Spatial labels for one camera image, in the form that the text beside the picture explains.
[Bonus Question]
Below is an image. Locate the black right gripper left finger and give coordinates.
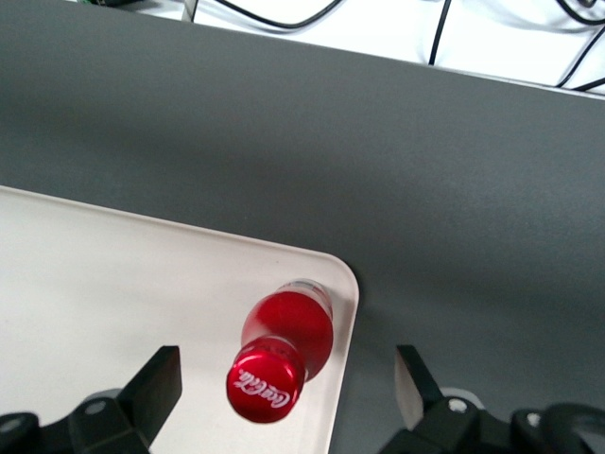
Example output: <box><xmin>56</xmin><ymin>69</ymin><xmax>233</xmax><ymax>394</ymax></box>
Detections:
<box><xmin>66</xmin><ymin>345</ymin><xmax>184</xmax><ymax>454</ymax></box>

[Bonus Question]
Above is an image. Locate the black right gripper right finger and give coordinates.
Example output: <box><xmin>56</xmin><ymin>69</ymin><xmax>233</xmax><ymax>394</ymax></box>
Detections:
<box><xmin>381</xmin><ymin>344</ymin><xmax>484</xmax><ymax>454</ymax></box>

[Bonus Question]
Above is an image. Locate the red coke bottle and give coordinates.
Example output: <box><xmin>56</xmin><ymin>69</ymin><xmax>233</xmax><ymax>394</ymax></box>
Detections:
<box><xmin>225</xmin><ymin>277</ymin><xmax>336</xmax><ymax>425</ymax></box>

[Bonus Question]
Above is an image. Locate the beige plastic tray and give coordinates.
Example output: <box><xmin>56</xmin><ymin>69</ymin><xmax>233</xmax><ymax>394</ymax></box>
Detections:
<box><xmin>0</xmin><ymin>184</ymin><xmax>361</xmax><ymax>454</ymax></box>

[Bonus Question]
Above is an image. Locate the black floor cable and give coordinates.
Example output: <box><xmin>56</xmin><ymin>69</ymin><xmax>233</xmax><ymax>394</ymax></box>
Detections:
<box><xmin>556</xmin><ymin>0</ymin><xmax>605</xmax><ymax>32</ymax></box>
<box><xmin>217</xmin><ymin>0</ymin><xmax>344</xmax><ymax>31</ymax></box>
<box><xmin>551</xmin><ymin>28</ymin><xmax>605</xmax><ymax>94</ymax></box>
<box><xmin>426</xmin><ymin>0</ymin><xmax>452</xmax><ymax>67</ymax></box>

